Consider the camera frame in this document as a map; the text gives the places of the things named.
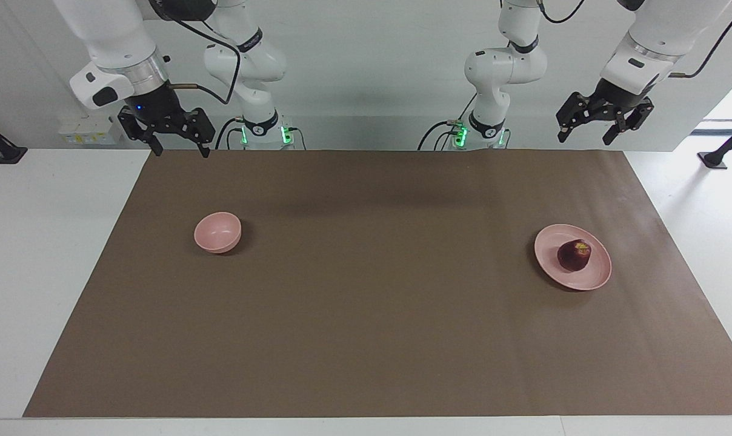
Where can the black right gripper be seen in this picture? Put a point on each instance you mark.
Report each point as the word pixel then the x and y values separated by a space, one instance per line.
pixel 154 104

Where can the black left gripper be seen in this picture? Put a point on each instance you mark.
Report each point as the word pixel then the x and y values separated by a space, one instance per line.
pixel 614 97

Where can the dark red apple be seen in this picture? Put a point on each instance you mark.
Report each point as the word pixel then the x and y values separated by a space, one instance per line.
pixel 573 257

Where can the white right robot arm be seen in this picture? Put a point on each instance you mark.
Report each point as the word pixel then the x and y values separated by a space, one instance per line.
pixel 111 36

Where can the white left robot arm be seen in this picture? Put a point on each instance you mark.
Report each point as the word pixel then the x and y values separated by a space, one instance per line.
pixel 657 36

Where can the pink bowl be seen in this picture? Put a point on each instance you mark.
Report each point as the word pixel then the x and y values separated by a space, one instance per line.
pixel 218 233

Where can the pink plate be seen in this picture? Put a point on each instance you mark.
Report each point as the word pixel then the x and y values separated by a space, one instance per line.
pixel 569 278

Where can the white power strip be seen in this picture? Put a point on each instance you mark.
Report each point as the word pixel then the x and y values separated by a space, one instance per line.
pixel 90 134

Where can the black clamp stand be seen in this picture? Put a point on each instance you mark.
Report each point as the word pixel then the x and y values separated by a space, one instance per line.
pixel 712 160
pixel 11 155

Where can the brown table mat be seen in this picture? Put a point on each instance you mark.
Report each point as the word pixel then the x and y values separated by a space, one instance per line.
pixel 366 315

